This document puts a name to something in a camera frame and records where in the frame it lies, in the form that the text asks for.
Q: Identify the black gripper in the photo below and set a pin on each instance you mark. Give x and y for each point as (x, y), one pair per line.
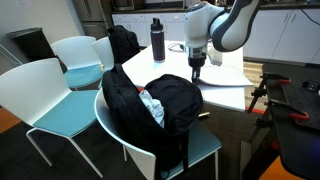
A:
(197, 60)

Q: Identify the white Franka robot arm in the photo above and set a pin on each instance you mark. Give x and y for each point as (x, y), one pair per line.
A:
(230, 26)

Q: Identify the small brown cylinder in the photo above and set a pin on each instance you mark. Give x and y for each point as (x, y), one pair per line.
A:
(204, 115)

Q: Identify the dark maroon water bottle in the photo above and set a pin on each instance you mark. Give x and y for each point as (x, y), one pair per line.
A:
(158, 43)

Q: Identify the crumpled white cloth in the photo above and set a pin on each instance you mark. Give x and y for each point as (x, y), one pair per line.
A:
(153, 106)

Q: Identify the white chair teal seat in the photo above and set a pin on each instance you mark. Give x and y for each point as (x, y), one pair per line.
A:
(76, 53)
(104, 51)
(36, 90)
(200, 143)

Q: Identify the open black backpack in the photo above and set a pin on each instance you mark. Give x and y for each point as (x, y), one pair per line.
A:
(130, 110)

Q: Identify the white base cabinet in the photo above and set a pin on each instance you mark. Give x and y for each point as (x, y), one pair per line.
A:
(283, 36)
(140, 25)

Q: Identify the closed black backpack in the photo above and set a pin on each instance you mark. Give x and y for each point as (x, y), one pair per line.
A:
(123, 43)

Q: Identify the black microwave oven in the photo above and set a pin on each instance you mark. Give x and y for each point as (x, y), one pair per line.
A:
(122, 4)

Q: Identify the black power outlet box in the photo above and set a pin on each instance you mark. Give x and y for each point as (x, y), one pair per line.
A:
(312, 86)

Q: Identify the steel refrigerator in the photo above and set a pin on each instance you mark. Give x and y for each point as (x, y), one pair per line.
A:
(91, 16)

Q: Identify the black robot mount table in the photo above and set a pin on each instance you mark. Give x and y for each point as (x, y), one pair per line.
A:
(296, 150)

